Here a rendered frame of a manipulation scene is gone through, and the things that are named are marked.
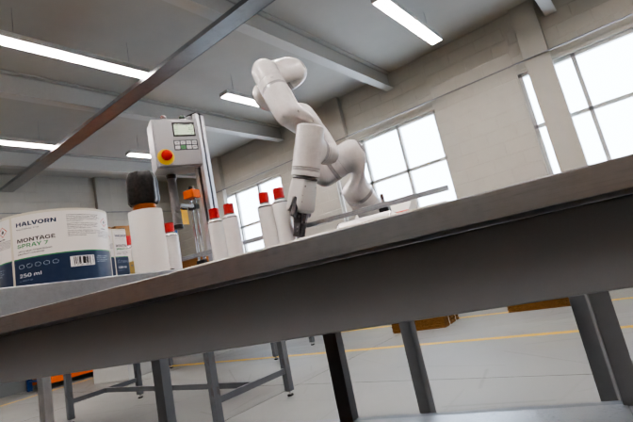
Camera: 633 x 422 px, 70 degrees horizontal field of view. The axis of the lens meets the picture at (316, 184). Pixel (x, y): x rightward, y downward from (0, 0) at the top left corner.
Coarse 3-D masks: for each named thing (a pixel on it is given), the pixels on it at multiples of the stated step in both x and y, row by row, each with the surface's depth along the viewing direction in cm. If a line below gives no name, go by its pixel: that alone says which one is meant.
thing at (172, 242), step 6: (168, 222) 154; (168, 228) 154; (168, 234) 153; (174, 234) 154; (168, 240) 152; (174, 240) 153; (168, 246) 152; (174, 246) 152; (168, 252) 151; (174, 252) 152; (180, 252) 154; (174, 258) 151; (180, 258) 153; (174, 264) 151; (180, 264) 152
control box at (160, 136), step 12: (156, 120) 164; (168, 120) 166; (180, 120) 168; (192, 120) 170; (156, 132) 162; (168, 132) 164; (156, 144) 161; (168, 144) 163; (156, 156) 161; (180, 156) 164; (192, 156) 166; (156, 168) 160; (168, 168) 162; (180, 168) 164; (192, 168) 168
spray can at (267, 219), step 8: (264, 192) 138; (264, 200) 137; (264, 208) 136; (264, 216) 136; (272, 216) 136; (264, 224) 135; (272, 224) 135; (264, 232) 135; (272, 232) 135; (264, 240) 135; (272, 240) 134
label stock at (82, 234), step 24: (24, 216) 84; (48, 216) 85; (72, 216) 87; (96, 216) 92; (0, 240) 84; (24, 240) 83; (48, 240) 83; (72, 240) 86; (96, 240) 90; (0, 264) 84; (24, 264) 82; (48, 264) 82; (72, 264) 84; (96, 264) 88
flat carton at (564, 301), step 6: (546, 300) 468; (552, 300) 465; (558, 300) 461; (564, 300) 458; (510, 306) 491; (516, 306) 487; (522, 306) 484; (528, 306) 479; (534, 306) 475; (540, 306) 472; (546, 306) 468; (552, 306) 464; (558, 306) 461; (564, 306) 457; (510, 312) 491
